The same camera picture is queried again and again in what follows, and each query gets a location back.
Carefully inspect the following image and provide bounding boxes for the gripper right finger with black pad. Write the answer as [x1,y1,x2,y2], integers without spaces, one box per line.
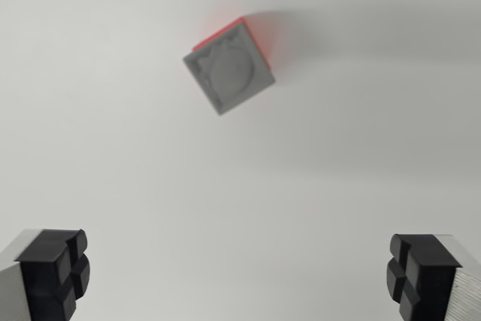
[386,233,481,321]

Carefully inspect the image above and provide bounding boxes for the grey embossed cube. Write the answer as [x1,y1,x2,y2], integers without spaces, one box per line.
[183,17,276,117]

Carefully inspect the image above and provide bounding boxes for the red embossed cube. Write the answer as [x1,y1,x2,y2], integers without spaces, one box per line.
[192,16,272,70]

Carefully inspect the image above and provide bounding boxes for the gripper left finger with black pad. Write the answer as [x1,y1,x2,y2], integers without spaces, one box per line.
[0,228,92,321]

